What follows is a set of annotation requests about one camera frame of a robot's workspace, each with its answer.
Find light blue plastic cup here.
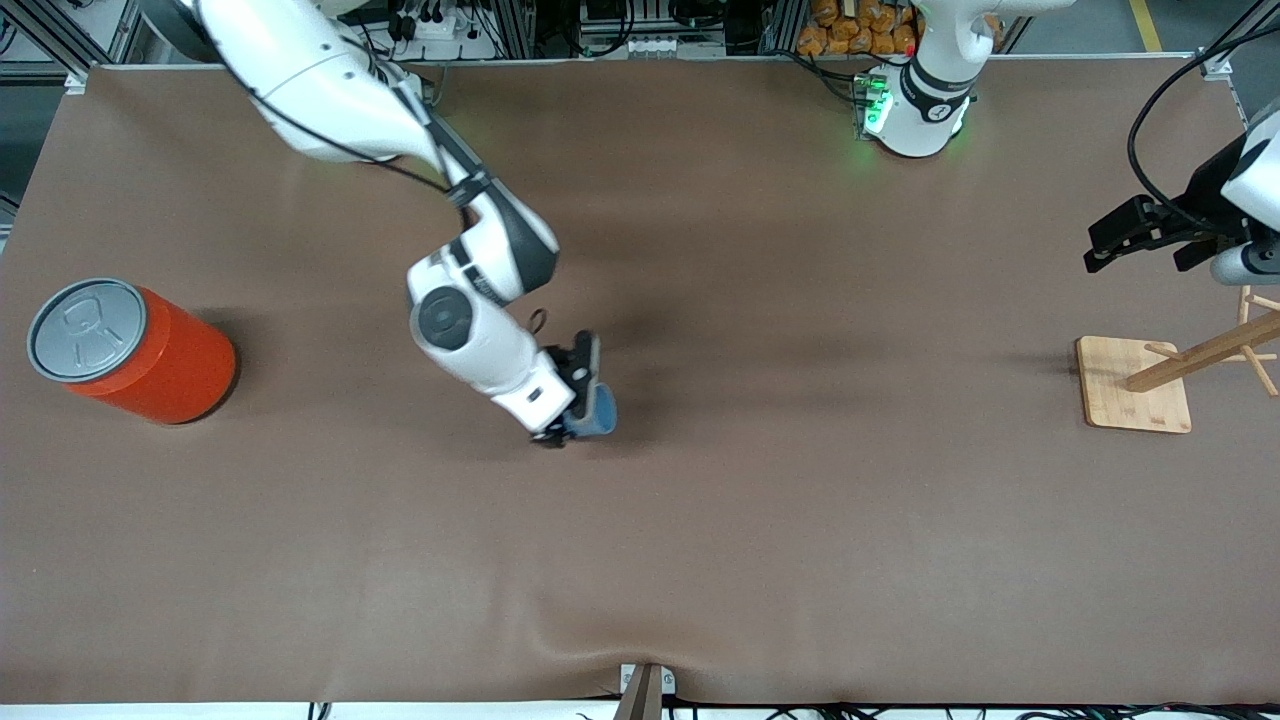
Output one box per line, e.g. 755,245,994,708
562,383,619,439

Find wooden mug rack stand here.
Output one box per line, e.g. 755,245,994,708
1075,285,1280,436

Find brown table mat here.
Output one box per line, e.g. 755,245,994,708
0,58,1280,706

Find bag of orange snacks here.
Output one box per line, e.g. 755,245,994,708
797,0,921,58

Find large orange can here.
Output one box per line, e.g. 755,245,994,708
27,277,239,426

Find white power strip black plugs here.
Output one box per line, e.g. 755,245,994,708
385,0,481,41

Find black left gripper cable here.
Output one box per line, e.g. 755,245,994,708
1128,25,1280,236

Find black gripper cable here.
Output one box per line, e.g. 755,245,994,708
245,60,549,336
1128,25,1280,236

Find aluminium frame structure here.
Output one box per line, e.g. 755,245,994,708
0,0,151,83
1200,20,1280,83

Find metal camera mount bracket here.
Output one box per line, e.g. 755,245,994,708
618,662,676,720

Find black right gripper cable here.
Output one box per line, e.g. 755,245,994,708
245,60,549,336

